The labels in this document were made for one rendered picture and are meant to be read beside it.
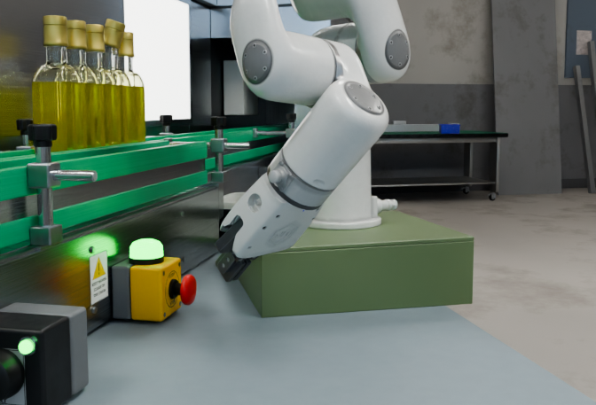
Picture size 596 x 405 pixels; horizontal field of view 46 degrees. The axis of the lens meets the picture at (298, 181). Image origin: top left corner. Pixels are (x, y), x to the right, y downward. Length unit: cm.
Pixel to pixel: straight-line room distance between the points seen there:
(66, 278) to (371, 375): 36
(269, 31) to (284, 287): 37
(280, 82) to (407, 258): 37
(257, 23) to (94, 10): 80
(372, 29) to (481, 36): 797
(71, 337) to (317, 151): 30
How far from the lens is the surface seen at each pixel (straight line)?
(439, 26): 876
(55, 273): 83
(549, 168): 892
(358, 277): 97
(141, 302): 94
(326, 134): 72
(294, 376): 76
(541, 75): 898
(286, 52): 72
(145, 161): 107
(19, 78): 127
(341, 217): 109
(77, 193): 91
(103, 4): 155
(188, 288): 93
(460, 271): 103
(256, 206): 79
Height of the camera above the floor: 103
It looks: 6 degrees down
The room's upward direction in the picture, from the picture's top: straight up
